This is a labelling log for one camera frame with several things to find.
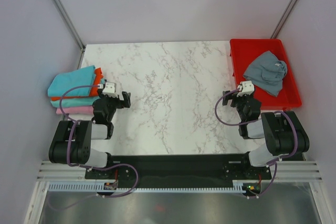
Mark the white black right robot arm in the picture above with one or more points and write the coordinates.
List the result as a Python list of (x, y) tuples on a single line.
[(282, 131)]

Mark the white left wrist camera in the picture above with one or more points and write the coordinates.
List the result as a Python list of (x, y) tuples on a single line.
[(108, 89)]

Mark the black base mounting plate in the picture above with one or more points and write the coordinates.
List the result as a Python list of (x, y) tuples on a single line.
[(189, 170)]

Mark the grey t shirt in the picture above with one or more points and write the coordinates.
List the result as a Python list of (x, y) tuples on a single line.
[(267, 72)]

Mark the folded red t shirt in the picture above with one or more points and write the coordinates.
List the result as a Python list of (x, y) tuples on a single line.
[(98, 79)]

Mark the aluminium frame rail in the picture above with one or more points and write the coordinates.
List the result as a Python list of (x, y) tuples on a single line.
[(287, 172)]

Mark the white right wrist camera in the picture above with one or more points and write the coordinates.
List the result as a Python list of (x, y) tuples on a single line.
[(245, 88)]

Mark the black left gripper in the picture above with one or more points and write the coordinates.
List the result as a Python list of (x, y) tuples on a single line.
[(120, 103)]

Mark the folded pink t shirt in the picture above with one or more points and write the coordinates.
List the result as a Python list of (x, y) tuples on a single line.
[(76, 110)]

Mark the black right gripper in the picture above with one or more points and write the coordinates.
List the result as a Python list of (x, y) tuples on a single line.
[(246, 96)]

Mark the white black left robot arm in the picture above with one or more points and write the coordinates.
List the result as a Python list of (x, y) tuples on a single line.
[(71, 144)]

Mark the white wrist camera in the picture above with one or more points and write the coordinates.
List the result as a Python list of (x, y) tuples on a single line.
[(245, 88), (108, 89)]

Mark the grey slotted cable duct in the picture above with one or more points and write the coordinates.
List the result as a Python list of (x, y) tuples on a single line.
[(102, 187)]

